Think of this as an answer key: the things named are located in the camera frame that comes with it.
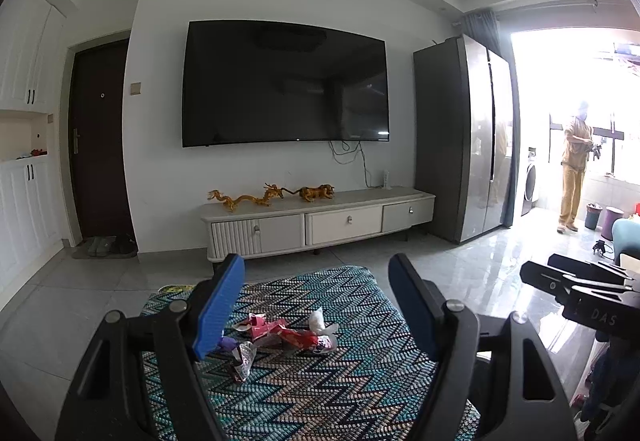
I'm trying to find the grey shoes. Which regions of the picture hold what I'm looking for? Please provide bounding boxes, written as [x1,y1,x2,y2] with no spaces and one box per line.
[87,237,117,257]

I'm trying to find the narrow cabinet drawer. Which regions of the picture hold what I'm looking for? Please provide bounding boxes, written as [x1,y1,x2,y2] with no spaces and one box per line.
[382,198,435,233]

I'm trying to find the white washing machine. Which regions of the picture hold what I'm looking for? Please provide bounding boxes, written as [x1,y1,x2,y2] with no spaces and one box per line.
[520,147,539,217]

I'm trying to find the white television cabinet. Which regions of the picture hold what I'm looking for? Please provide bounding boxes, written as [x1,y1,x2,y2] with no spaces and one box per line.
[201,188,436,272]

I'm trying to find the large black television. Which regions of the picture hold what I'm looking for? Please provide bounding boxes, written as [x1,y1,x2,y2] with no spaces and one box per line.
[181,20,391,148]

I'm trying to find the red snack wrapper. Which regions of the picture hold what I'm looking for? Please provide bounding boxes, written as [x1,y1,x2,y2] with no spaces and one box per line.
[246,313,321,352]

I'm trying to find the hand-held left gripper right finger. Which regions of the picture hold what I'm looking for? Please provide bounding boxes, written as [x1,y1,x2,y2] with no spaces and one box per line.
[388,253,576,441]

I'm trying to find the golden tiger figurine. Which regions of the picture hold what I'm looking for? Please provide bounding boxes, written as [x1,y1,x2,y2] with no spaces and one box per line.
[299,184,335,202]

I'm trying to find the golden dragon figurine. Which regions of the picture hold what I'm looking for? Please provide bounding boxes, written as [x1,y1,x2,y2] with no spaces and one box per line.
[207,182,301,212]

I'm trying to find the dark brown entrance door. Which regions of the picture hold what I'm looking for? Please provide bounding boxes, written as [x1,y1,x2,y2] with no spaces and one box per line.
[68,40,135,242]

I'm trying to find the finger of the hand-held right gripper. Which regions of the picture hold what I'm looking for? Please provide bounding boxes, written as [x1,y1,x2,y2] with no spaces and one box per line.
[520,261,630,308]
[547,253,632,280]

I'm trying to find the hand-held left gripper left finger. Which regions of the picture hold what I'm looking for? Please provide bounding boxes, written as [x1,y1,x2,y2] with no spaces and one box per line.
[54,253,247,441]

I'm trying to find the purple bucket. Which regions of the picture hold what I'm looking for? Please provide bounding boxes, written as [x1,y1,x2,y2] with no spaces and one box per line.
[600,206,624,242]

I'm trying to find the zigzag knitted blanket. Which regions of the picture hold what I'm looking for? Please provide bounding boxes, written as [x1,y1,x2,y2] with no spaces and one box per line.
[140,266,482,441]

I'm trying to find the white hallway cabinet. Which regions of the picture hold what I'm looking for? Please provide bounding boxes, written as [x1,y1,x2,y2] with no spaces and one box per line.
[0,0,68,292]

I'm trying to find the teal chair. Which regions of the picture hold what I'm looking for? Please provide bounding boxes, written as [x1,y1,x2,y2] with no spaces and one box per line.
[612,218,640,267]

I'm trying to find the person's blue clothing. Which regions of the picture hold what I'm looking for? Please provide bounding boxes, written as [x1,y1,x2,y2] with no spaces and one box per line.
[575,336,640,441]

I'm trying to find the ribbed cabinet door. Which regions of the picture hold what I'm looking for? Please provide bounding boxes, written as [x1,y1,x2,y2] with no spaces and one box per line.
[211,214,305,256]

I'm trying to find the television cables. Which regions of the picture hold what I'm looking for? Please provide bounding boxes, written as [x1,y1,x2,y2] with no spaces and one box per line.
[327,138,382,189]

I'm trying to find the grey double-door refrigerator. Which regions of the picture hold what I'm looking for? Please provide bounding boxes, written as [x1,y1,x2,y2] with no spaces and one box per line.
[413,34,516,244]

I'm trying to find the wide cabinet drawer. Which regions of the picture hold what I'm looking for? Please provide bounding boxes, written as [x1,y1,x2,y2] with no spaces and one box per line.
[305,205,384,246]

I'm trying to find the white plastic wrapper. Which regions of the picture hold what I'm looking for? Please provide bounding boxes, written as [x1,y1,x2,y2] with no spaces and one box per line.
[307,308,340,337]

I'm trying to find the balcony window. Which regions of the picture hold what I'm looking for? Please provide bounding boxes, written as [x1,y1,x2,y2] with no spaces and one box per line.
[549,111,627,174]

